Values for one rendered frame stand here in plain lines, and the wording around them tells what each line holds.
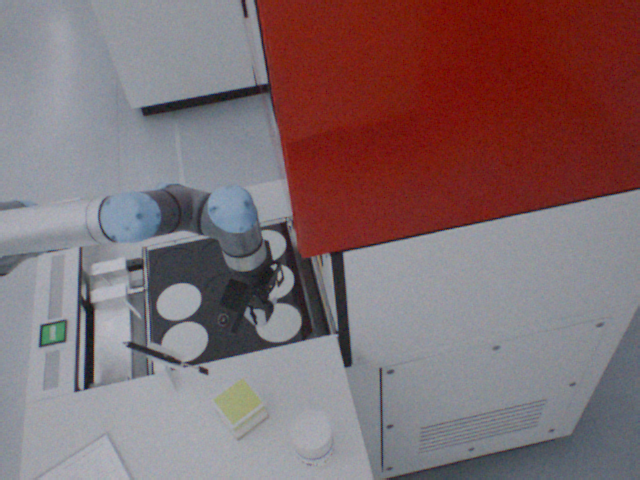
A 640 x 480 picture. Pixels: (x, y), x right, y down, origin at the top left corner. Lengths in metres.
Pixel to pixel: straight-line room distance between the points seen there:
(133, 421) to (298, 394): 0.32
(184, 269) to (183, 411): 0.40
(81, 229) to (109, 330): 0.53
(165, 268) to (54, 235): 0.53
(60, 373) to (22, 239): 0.39
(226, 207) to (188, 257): 0.56
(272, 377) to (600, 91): 0.77
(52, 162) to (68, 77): 0.68
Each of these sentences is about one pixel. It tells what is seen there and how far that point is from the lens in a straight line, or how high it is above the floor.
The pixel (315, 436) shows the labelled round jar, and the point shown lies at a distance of 1.16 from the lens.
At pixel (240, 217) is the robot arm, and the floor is 1.34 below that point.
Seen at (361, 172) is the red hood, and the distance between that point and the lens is 1.02.
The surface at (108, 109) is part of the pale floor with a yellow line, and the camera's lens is 3.65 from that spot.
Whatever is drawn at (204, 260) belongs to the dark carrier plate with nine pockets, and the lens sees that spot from 1.60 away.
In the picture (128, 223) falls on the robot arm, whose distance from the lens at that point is 1.01.
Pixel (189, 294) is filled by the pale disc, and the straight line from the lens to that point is 1.55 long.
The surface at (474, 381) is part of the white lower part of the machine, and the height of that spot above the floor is 0.61.
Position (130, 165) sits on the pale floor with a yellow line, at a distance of 3.28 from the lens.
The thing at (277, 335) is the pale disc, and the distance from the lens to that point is 1.44.
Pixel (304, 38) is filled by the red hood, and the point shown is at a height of 1.65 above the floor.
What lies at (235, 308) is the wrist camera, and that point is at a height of 1.14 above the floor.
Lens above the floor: 2.12
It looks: 50 degrees down
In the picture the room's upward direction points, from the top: 7 degrees counter-clockwise
